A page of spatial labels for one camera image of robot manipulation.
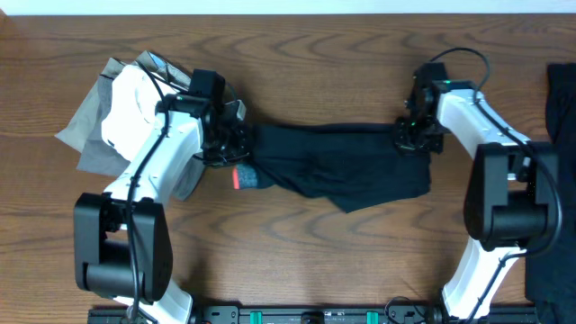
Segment black leggings red waistband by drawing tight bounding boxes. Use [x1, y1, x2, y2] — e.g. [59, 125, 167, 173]
[232, 123, 431, 213]

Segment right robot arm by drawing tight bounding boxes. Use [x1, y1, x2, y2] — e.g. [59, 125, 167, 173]
[394, 61, 563, 323]

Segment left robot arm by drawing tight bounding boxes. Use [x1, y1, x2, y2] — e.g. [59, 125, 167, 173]
[74, 66, 249, 323]

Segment white t-shirt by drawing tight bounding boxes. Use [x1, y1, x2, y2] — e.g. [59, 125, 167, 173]
[101, 65, 164, 161]

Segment grey folded garment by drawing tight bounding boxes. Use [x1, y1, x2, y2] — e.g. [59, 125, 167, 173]
[56, 51, 192, 176]

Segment black garment at right edge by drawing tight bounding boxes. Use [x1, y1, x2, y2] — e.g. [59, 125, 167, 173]
[526, 63, 575, 324]

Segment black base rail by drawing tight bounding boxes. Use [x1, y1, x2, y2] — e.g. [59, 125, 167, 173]
[86, 297, 540, 324]

